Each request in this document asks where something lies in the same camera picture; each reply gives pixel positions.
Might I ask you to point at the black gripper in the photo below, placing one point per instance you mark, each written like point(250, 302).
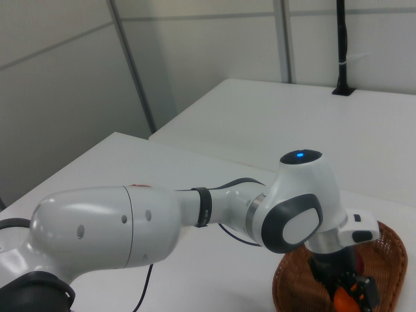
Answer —
point(334, 266)

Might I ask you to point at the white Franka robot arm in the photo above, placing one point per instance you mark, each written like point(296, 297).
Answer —
point(97, 227)

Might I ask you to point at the toy orange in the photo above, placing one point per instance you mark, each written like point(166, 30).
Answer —
point(344, 300)

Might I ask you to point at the pink plate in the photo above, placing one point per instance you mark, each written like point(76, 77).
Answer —
point(139, 186)

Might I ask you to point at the black pole with base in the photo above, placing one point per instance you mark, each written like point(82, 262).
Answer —
point(342, 48)

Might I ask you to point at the brown woven basket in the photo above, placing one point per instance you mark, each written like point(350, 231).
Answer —
point(390, 276)

